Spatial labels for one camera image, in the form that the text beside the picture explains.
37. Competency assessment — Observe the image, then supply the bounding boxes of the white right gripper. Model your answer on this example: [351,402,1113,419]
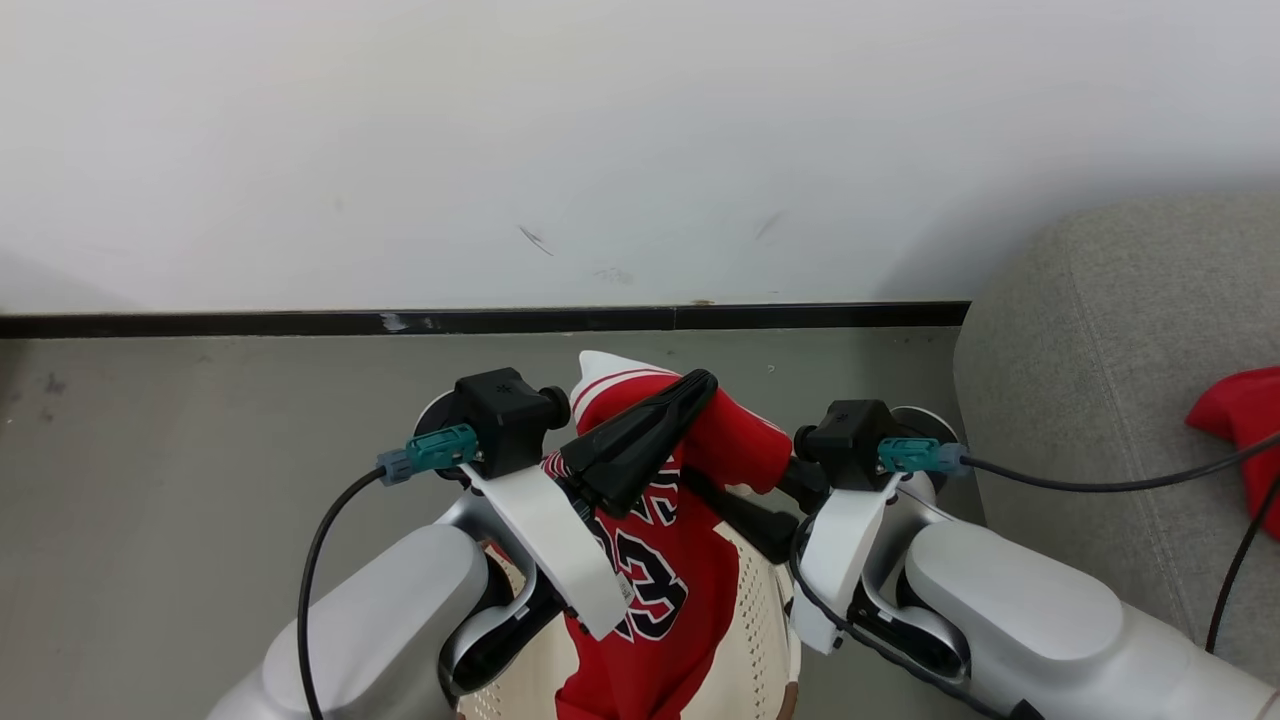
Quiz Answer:
[683,455,907,657]

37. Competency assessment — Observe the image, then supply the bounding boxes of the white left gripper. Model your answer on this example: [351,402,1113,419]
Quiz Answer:
[462,369,719,642]

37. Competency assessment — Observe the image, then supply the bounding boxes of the red basketball jersey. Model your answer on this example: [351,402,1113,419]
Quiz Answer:
[543,350,796,720]

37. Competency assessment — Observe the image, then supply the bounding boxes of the red fleece cloth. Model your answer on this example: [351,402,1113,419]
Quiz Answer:
[1185,366,1280,542]

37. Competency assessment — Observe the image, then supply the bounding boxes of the cream perforated laundry basket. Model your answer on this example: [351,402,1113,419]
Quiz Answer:
[455,480,803,720]

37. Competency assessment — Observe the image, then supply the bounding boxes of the grey fabric sofa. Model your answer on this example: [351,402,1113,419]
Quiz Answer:
[952,195,1280,691]

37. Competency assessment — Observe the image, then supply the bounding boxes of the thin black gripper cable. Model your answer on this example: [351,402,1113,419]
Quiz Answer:
[788,515,1046,720]

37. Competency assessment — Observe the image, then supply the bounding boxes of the black cable with teal plug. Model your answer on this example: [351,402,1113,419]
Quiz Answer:
[878,430,1280,656]
[297,424,481,720]

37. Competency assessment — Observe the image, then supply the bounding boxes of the black wall baseboard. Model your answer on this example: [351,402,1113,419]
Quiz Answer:
[0,302,971,339]

